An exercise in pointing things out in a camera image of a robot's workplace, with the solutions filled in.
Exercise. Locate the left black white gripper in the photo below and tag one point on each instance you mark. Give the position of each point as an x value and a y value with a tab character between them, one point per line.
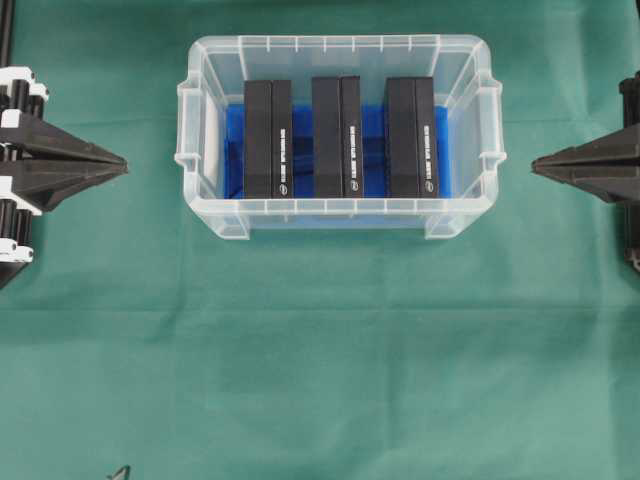
44	185

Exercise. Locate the black camera box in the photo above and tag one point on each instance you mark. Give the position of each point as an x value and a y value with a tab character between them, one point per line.
268	139
337	137
411	138

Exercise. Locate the clear plastic storage case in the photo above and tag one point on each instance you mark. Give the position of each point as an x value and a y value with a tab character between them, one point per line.
460	66

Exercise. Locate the green table cloth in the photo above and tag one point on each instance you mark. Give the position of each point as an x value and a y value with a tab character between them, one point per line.
510	351

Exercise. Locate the blue cloth liner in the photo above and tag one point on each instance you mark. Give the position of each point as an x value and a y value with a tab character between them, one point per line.
373	143

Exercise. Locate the small grey metal tip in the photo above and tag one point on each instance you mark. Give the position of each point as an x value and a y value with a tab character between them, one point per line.
120	467

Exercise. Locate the black frame rail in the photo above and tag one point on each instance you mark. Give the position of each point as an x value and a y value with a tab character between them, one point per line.
6	28

